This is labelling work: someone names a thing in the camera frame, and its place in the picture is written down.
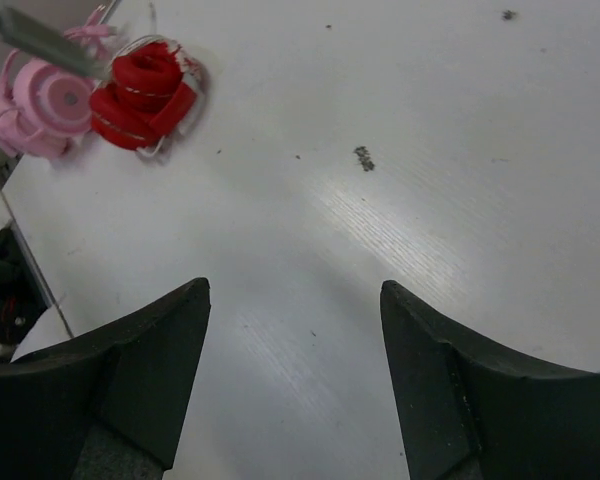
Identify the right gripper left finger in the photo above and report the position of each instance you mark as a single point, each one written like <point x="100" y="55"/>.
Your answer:
<point x="110" y="403"/>

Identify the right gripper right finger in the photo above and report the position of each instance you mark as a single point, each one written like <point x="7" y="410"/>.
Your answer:
<point x="472" y="408"/>

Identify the white grey headphones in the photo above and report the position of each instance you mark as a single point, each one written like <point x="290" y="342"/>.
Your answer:
<point x="29" y="35"/>

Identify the red wrapped headphones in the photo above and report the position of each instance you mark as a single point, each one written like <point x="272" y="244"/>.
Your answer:
<point x="154" y="94"/>

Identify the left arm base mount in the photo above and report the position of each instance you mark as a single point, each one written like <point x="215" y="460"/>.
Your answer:
<point x="24" y="295"/>

